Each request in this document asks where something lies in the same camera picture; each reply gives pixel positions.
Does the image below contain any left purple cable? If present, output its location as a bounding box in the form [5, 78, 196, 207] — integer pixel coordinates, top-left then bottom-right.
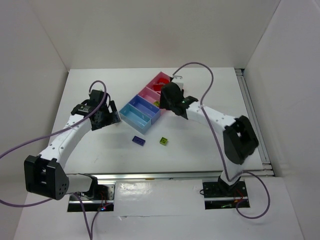
[0, 80, 106, 240]

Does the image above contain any purple lego plate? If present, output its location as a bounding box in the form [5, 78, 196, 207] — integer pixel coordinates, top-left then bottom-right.
[132, 135, 146, 146]

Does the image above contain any aluminium right rail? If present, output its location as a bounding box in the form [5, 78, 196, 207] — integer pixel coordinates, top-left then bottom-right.
[234, 68, 276, 177]

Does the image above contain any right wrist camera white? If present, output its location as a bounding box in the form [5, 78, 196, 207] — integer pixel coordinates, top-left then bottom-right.
[171, 75, 184, 90]

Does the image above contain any aluminium front rail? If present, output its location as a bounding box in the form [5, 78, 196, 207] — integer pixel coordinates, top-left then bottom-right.
[59, 170, 226, 182]

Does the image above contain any red lego brick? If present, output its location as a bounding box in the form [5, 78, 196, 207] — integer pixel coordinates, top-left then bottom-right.
[152, 84, 163, 92]

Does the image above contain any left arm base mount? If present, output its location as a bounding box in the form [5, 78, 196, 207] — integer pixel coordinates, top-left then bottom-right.
[67, 182, 116, 213]

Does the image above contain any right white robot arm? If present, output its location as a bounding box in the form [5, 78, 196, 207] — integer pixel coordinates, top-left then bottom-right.
[159, 82, 259, 189]

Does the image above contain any large pink container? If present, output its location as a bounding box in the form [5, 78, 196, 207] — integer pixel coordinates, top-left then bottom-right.
[145, 71, 171, 90]

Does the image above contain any aluminium rail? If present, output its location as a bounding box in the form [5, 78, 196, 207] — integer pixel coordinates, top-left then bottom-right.
[234, 68, 276, 177]
[59, 170, 226, 182]

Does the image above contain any green lego brick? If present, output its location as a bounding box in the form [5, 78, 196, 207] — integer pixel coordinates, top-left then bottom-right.
[159, 137, 168, 146]
[153, 101, 160, 107]

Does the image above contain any purple blue container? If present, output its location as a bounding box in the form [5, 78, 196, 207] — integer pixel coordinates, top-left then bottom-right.
[129, 95, 161, 125]

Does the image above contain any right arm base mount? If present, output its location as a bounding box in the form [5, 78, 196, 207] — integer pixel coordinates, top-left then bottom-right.
[199, 181, 250, 210]

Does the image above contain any red round flower lego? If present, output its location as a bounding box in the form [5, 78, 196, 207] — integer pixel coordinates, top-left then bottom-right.
[157, 77, 170, 85]

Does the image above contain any small pink container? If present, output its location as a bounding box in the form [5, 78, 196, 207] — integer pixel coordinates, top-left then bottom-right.
[138, 86, 161, 105]

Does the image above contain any light blue container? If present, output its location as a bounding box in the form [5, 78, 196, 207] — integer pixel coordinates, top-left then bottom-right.
[119, 103, 152, 134]

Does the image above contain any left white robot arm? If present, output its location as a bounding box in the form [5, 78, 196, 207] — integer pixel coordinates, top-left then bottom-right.
[24, 90, 121, 200]

